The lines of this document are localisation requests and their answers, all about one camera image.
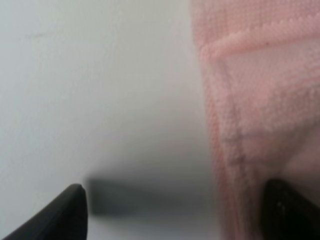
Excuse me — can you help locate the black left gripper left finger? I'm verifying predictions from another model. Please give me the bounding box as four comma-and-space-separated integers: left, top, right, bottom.
5, 184, 88, 240

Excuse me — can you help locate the pink terry towel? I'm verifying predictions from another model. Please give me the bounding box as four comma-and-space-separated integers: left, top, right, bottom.
191, 0, 320, 240

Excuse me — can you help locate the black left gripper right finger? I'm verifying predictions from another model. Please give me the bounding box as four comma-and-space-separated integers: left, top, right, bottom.
260, 179, 320, 240

